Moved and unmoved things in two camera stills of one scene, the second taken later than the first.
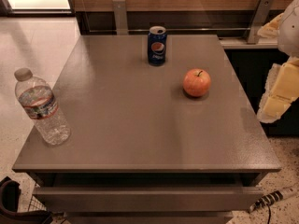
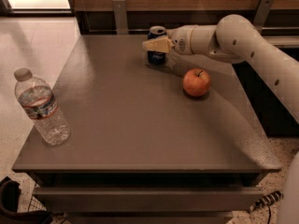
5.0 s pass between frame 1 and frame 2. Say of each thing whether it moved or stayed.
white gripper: moved
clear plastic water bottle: stayed
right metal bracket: stayed
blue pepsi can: stayed
